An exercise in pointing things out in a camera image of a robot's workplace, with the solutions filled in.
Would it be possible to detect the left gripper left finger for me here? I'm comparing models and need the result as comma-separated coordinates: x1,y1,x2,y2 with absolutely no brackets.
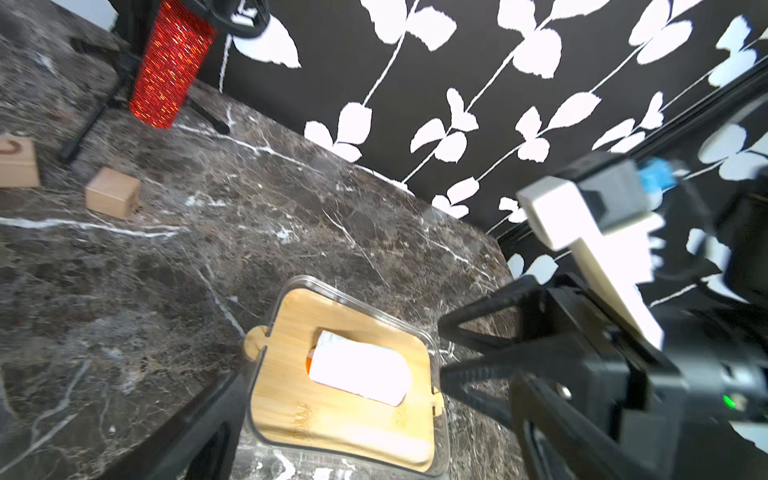
101,365,252,479

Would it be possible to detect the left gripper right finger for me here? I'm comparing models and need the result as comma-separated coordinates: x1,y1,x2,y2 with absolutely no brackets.
510,374,656,479

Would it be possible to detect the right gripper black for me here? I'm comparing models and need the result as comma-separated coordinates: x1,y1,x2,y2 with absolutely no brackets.
438,275,767,468

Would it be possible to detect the orange tissue paper pack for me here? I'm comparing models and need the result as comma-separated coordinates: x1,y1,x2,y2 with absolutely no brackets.
308,330,412,407

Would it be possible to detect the bamboo tissue box lid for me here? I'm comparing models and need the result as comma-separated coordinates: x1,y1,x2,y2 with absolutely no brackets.
245,286,449,477

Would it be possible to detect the clear plastic tissue box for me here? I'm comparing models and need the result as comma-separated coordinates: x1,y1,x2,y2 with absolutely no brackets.
244,276,450,479

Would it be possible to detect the wooden number cube right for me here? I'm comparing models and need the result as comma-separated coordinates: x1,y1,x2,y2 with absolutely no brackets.
85,167,141,220

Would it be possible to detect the wooden letter cube left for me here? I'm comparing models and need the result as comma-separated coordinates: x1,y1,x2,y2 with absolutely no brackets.
0,136,40,188

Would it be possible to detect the black microphone tripod stand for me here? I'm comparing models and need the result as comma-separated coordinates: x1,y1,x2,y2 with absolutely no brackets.
59,1,271,165

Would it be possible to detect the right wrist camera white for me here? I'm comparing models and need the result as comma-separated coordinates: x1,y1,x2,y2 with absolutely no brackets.
517,151,664,350

